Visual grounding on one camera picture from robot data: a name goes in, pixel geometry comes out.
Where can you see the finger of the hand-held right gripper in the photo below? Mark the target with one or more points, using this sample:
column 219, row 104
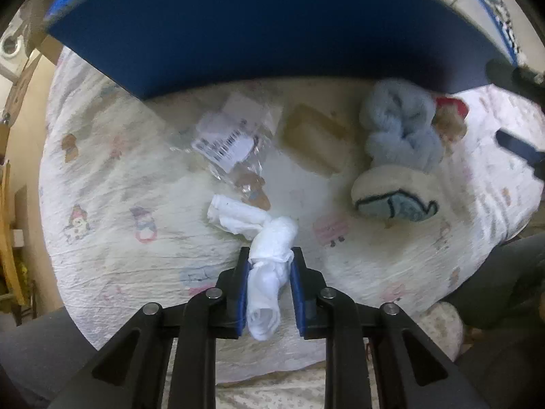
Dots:
column 517, row 145
column 506, row 74

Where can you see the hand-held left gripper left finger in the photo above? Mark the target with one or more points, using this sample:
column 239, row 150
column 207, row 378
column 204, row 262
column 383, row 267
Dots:
column 242, row 294

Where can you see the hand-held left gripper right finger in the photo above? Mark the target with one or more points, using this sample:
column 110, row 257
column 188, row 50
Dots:
column 298, row 298

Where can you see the white sock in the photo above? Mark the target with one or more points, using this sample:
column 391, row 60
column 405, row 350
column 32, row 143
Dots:
column 272, row 238

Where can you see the light blue fluffy sock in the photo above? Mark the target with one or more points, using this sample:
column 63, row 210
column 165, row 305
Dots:
column 396, row 136

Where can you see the clear plastic bag with label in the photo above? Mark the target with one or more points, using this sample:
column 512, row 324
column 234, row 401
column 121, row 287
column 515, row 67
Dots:
column 221, row 140

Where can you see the tan sponge block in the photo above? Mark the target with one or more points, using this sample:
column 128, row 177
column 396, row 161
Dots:
column 315, row 140

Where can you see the blue and white cardboard box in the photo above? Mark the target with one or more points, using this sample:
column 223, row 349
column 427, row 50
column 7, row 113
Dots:
column 255, row 30

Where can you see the red and white plush toy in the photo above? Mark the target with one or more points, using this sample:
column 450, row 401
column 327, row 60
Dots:
column 451, row 119

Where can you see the cream and blue slipper sock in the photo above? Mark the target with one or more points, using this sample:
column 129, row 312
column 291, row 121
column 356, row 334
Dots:
column 396, row 187

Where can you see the person's right leg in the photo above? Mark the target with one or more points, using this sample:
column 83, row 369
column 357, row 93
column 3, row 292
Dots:
column 502, row 281

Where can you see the person's leg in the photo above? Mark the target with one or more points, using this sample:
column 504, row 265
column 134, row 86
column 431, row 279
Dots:
column 34, row 358
column 502, row 281

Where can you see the white printed quilt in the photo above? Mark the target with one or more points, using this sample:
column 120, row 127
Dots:
column 127, row 179

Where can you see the person's left leg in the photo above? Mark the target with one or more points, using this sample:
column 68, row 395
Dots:
column 34, row 358

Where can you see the white washing machine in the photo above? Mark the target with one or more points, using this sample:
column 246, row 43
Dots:
column 10, row 51

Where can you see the wooden frame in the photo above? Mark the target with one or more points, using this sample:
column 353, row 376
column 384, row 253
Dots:
column 10, row 238

